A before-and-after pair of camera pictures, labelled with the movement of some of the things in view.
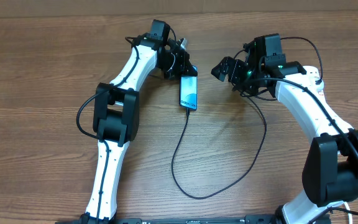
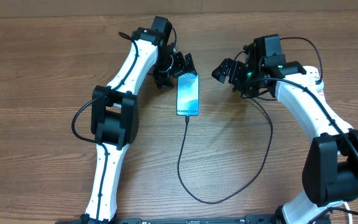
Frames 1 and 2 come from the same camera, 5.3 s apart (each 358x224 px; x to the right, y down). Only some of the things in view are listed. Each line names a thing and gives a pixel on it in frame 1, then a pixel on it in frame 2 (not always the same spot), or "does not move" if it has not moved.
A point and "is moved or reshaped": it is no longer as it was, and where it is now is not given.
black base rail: x=171 y=221 does not move
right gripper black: x=237 y=69 does not move
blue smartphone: x=188 y=89 is moved or reshaped
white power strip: x=307 y=81 does not move
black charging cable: x=262 y=109 → x=270 y=140
